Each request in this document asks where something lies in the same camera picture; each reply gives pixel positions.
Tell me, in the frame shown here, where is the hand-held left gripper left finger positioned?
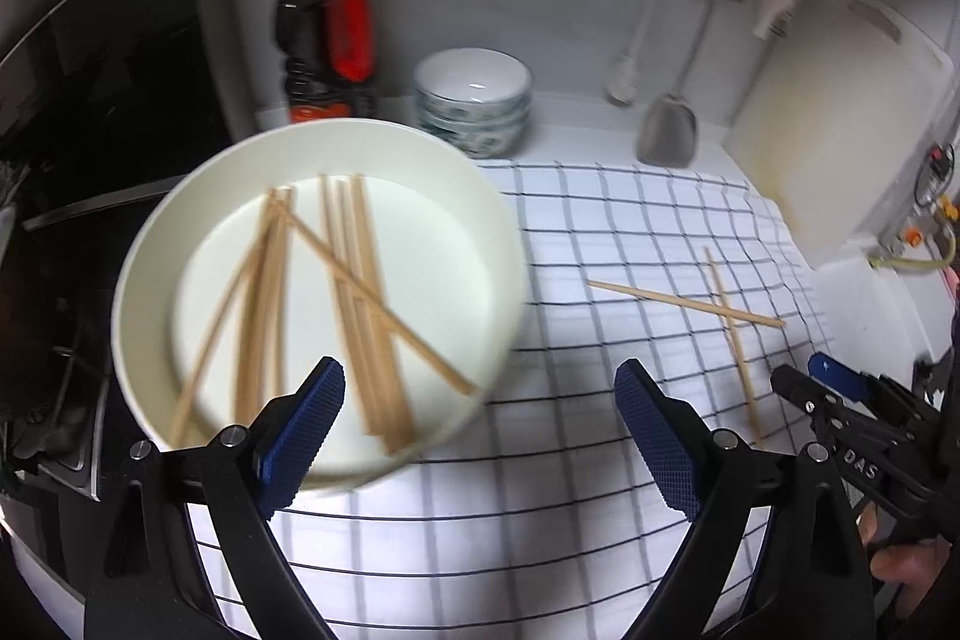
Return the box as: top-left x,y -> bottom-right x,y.
84,355 -> 347,640

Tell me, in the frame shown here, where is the yellow gas hose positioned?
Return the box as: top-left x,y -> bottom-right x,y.
868,231 -> 960,274

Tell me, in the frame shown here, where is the large cream bowl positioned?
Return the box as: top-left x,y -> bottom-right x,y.
111,117 -> 530,487

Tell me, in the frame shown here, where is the white dish brush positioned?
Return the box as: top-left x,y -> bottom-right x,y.
604,0 -> 680,107

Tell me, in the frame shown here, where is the gas valve assembly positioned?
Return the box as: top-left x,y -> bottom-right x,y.
896,141 -> 960,255

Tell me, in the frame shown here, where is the person's right hand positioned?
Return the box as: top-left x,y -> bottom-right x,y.
859,503 -> 955,600

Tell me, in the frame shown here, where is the floral ceramic bowl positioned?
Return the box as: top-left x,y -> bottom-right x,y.
415,47 -> 533,112
416,92 -> 532,133
420,115 -> 530,157

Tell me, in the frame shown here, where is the metal spatula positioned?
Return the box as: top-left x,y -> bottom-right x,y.
636,0 -> 747,167

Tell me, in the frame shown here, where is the white cutting board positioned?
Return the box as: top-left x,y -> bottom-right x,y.
721,0 -> 960,270

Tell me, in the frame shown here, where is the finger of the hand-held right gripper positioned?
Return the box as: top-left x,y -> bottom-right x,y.
770,364 -> 953,525
808,351 -> 938,431

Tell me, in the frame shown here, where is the pile of wooden chopsticks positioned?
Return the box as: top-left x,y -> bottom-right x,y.
166,173 -> 481,457

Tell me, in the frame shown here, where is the white black checkered cloth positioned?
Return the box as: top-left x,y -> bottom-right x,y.
180,158 -> 830,640

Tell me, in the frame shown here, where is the single wooden chopstick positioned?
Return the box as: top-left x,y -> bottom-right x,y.
703,246 -> 762,444
586,280 -> 787,330

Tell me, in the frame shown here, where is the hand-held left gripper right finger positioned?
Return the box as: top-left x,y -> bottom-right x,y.
613,359 -> 878,640

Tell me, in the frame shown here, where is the dark soy sauce bottle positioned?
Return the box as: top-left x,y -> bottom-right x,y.
272,0 -> 380,125

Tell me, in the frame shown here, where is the black gas stove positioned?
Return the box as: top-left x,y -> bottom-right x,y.
0,0 -> 233,536

